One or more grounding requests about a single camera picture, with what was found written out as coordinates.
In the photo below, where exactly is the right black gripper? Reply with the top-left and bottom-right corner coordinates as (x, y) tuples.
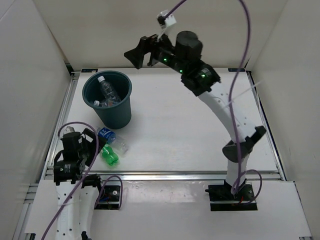
(123, 28), (187, 76)

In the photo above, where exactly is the clear unlabelled plastic bottle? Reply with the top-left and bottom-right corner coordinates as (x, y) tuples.
(97, 76), (121, 103)

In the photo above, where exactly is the dark green plastic bin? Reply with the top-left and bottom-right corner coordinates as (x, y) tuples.
(82, 70), (132, 130)

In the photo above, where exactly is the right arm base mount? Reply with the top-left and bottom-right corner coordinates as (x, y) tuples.
(205, 184), (258, 212)

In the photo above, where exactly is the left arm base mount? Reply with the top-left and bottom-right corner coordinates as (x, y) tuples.
(94, 181), (123, 210)

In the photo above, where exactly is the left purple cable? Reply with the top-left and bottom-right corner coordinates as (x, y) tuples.
(39, 121), (100, 240)

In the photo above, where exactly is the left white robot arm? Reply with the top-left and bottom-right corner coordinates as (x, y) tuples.
(53, 126), (105, 240)

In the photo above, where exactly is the green soda bottle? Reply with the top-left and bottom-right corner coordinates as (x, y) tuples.
(100, 144), (119, 166)

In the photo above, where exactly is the clear labelled square bottle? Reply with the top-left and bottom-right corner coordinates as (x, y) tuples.
(93, 99), (119, 108)

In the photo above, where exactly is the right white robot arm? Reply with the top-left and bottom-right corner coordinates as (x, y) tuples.
(124, 31), (266, 200)

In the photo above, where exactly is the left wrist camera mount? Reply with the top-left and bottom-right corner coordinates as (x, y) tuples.
(63, 125), (75, 135)

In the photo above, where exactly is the blue label water bottle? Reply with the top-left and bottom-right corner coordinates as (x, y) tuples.
(96, 127), (129, 156)

